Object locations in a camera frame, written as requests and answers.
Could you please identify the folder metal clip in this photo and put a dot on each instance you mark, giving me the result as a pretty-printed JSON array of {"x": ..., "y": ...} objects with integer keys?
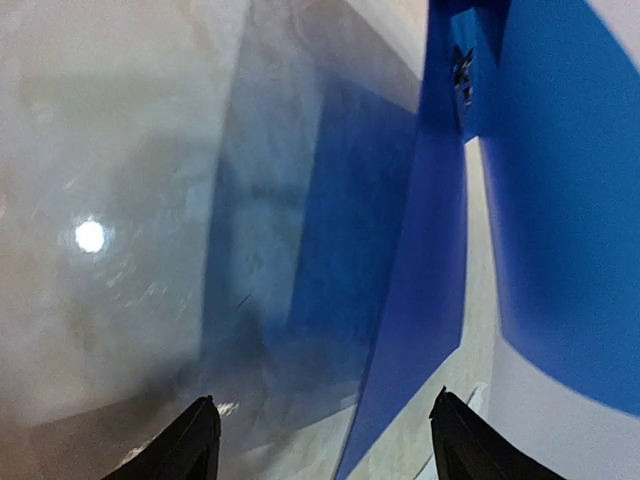
[{"x": 462, "y": 63}]

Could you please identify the blue file folder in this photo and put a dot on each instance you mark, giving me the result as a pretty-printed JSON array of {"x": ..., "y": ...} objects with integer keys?
[{"x": 349, "y": 291}]

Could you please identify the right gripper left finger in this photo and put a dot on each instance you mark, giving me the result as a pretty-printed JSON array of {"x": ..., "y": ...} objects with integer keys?
[{"x": 188, "y": 448}]

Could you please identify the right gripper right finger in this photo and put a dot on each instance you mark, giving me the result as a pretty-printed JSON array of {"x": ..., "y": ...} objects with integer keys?
[{"x": 466, "y": 447}]

